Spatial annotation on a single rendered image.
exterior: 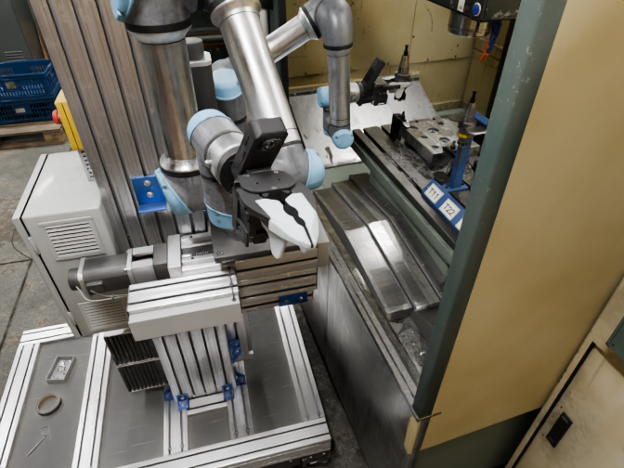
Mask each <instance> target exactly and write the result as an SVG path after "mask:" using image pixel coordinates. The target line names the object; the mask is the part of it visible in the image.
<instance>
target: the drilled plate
mask: <svg viewBox="0 0 624 468"><path fill-rule="evenodd" d="M436 122H438V123H437V124H436ZM441 122H443V123H441ZM417 124H419V125H417ZM439 124H440V125H439ZM441 124H442V125H443V126H442V125H441ZM415 125H416V126H415ZM417 126H418V128H419V129H417V128H416V127H417ZM428 127H429V128H428ZM424 128H425V129H426V130H425V129H424ZM410 129H411V130H410ZM413 129H416V130H413ZM420 129H422V130H420ZM427 129H428V131H427ZM440 129H441V130H440ZM419 130H420V131H419ZM438 130H440V131H438ZM445 130H447V131H446V132H445ZM458 130H459V129H457V128H456V127H455V126H454V125H452V124H451V123H449V122H448V121H447V120H445V119H438V120H432V121H426V122H419V123H411V124H410V125H409V128H404V127H402V126H401V125H400V132H399V134H400V135H401V136H402V137H403V138H404V139H405V140H406V141H407V142H408V143H409V144H410V145H411V146H412V147H413V148H415V149H416V150H417V151H418V152H419V153H420V154H421V155H422V156H423V157H424V159H425V160H426V161H428V162H429V163H430V164H433V163H442V162H448V161H449V155H448V154H447V153H446V152H445V151H444V150H443V147H442V145H443V144H445V146H451V144H452V143H453V140H456V144H455V145H456V148H458V144H457V139H458V138H459V137H458V136H457V132H458ZM414 131H416V133H417V134H416V133H415V132H414ZM429 131H431V132H432V133H430V132H429ZM418 132H419V133H418ZM420 132H421V133H420ZM435 132H437V133H435ZM438 133H439V134H438ZM450 140H451V141H450ZM439 141H441V142H439ZM442 141H443V142H442ZM447 142H448V143H447ZM435 144H437V145H440V146H436V145H435ZM431 145H433V146H431ZM443 146H444V145H443ZM439 147H440V148H439ZM441 147H442V149H441ZM479 148H480V146H479V145H478V144H477V143H475V142H474V141H473V140H472V144H471V148H470V151H469V155H468V158H469V157H474V156H477V155H478V151H479Z"/></svg>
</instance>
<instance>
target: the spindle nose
mask: <svg viewBox="0 0 624 468"><path fill-rule="evenodd" d="M491 25H492V22H476V21H474V20H471V19H470V18H468V17H466V16H463V15H462V14H459V13H457V12H455V11H452V10H450V13H449V18H448V32H449V33H451V34H454V35H458V36H462V37H484V36H487V35H489V34H490V30H491V28H492V26H491Z"/></svg>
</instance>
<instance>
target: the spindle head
mask: <svg viewBox="0 0 624 468"><path fill-rule="evenodd" d="M427 1H430V2H432V3H435V4H437V5H439V6H442V7H445V8H447V9H450V10H452V11H455V12H457V13H459V14H462V15H463V16H466V17H468V18H471V14H472V9H473V4H474V0H472V1H471V3H469V4H468V3H467V2H466V0H465V3H464V6H466V5H468V6H469V7H470V12H469V14H468V15H465V14H464V12H460V11H459V10H457V9H458V4H459V0H427ZM520 4H521V0H484V5H483V8H482V13H481V18H480V21H479V22H492V21H502V20H516V18H517V14H518V10H519V7H520Z"/></svg>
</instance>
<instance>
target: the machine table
mask: <svg viewBox="0 0 624 468"><path fill-rule="evenodd" d="M426 121H432V119H431V118H425V119H419V120H416V122H414V121H409V123H410V124H414V123H419V122H426ZM381 128H382V129H381ZM381 128H380V127H379V126H378V125H376V126H371V127H364V128H363V131H364V133H363V132H362V131H361V130H360V129H359V128H358V129H353V130H352V134H353V137H354V141H353V143H352V145H351V146H350V148H351V149H352V150H353V151H354V152H355V153H356V155H357V156H358V157H359V158H360V160H361V161H363V162H364V163H365V165H366V166H367V167H368V168H369V169H370V171H371V172H372V173H373V174H374V176H375V177H376V178H377V179H378V180H379V181H380V183H381V184H382V185H383V186H384V188H385V189H386V190H387V191H388V192H389V194H390V195H391V196H392V197H393V198H394V200H395V201H396V202H397V203H398V205H399V206H400V207H401V208H402V209H403V211H404V212H405V213H406V214H407V215H408V216H409V218H410V219H411V220H412V221H413V223H414V224H415V225H416V226H417V227H418V229H419V230H420V231H421V232H422V234H423V235H424V236H425V237H426V238H427V239H428V240H429V241H430V242H431V243H432V244H433V246H434V247H435V248H436V249H437V251H438V252H439V253H440V254H441V255H442V257H443V258H444V259H445V260H446V261H447V263H448V264H449V265H450V263H451V259H452V255H453V253H454V249H455V245H456V241H457V239H458V235H459V234H458V233H457V231H456V230H455V229H454V228H453V227H452V226H451V225H450V224H449V223H448V222H447V221H446V220H445V219H444V218H443V216H442V215H441V214H440V213H439V212H438V211H437V210H436V209H435V208H434V207H433V206H432V205H431V204H430V202H429V201H428V200H426V199H425V198H424V196H423V195H422V194H421V192H422V190H423V189H424V188H425V187H426V186H427V184H426V183H429V182H430V181H431V180H432V178H431V177H430V176H429V175H427V174H425V173H423V172H420V171H417V170H416V169H415V167H416V168H417V167H418V165H417V164H416V163H415V164H407V163H403V162H399V161H398V160H399V159H400V158H399V157H400V156H399V155H400V152H401V151H400V150H397V149H395V148H399V147H397V144H396V143H395V141H397V140H396V139H394V138H393V137H391V136H390V131H391V124H390V123H389V124H383V125H381ZM392 139H393V140H392ZM372 140H373V141H372ZM394 140H395V141H394ZM368 141H369V143H368ZM397 142H398V141H397ZM378 143H379V144H378ZM398 143H399V142H398ZM399 144H400V145H401V147H403V148H404V147H406V146H404V145H403V146H402V144H404V142H402V143H399ZM375 145H376V146H375ZM382 145H383V146H382ZM386 145H387V146H386ZM394 145H395V146H394ZM389 146H390V147H389ZM393 147H394V149H392V148H393ZM391 149H392V150H391ZM389 150H390V154H391V153H392V154H393V153H395V154H396V153H398V154H399V155H398V154H396V155H395V154H393V155H392V156H390V155H389V154H388V153H389ZM380 152H381V153H380ZM383 152H384V153H387V152H388V153H387V154H388V155H389V156H390V157H391V158H392V159H393V160H394V161H395V162H396V164H397V165H398V167H399V169H398V168H397V167H395V166H394V165H393V164H392V163H391V162H390V161H389V160H388V161H387V160H385V159H384V158H386V156H385V155H383ZM480 152H481V149H480V150H479V151H478V155H477V156H474V157H470V160H469V161H470V162H469V164H470V165H471V166H472V169H473V170H474V171H473V172H470V173H464V174H466V175H467V176H463V181H462V182H463V183H464V184H465V185H466V186H467V187H468V189H465V190H461V191H456V192H451V193H450V195H451V196H452V197H453V198H454V199H455V200H456V201H457V202H458V203H459V204H460V205H461V206H462V207H463V208H464V209H465V207H466V204H467V201H468V198H467V197H469V193H470V190H471V186H472V183H473V180H474V179H473V177H474V174H475V169H474V162H475V161H477V160H478V159H479V156H480ZM394 158H395V159H394ZM398 158H399V159H398ZM400 160H401V159H400ZM397 162H398V163H397ZM391 164H392V165H391ZM401 167H402V168H401ZM404 167H405V168H404ZM440 167H441V169H442V168H445V167H444V166H440ZM440 167H439V168H440ZM439 168H437V169H435V168H433V170H434V172H435V173H434V178H435V181H436V182H437V183H438V184H439V185H440V186H441V185H444V184H448V183H449V180H450V178H449V177H448V176H447V173H445V172H444V171H442V172H441V171H440V172H437V170H440V169H439ZM400 170H401V171H402V172H404V173H405V174H406V175H407V176H409V177H411V178H413V177H414V178H416V179H417V180H418V181H416V182H417V184H416V182H415V181H414V180H413V179H412V181H413V182H414V183H415V185H416V187H415V186H413V185H412V184H411V183H410V182H409V181H408V179H407V178H406V177H404V176H403V175H402V174H401V172H400ZM412 172H413V173H412ZM414 172H415V173H414ZM399 173H400V174H399ZM402 177H403V178H402ZM469 178H470V179H469ZM406 179H407V180H406ZM445 179H446V180H445ZM440 180H444V181H440ZM439 181H440V182H439ZM460 195H461V196H460Z"/></svg>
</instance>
